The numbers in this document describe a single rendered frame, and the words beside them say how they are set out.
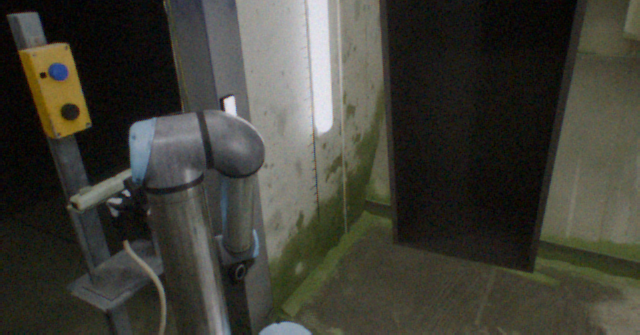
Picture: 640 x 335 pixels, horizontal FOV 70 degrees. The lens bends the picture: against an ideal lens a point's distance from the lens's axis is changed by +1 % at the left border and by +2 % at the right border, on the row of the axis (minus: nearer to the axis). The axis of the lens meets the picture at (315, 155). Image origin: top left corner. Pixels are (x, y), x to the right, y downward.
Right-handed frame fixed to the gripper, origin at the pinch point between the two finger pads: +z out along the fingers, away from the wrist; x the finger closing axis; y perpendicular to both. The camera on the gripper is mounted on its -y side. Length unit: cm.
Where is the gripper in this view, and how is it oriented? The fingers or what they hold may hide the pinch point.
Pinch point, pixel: (111, 194)
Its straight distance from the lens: 158.2
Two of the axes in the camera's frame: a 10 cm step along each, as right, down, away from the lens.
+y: 0.6, 9.1, 4.1
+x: 5.0, -3.8, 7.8
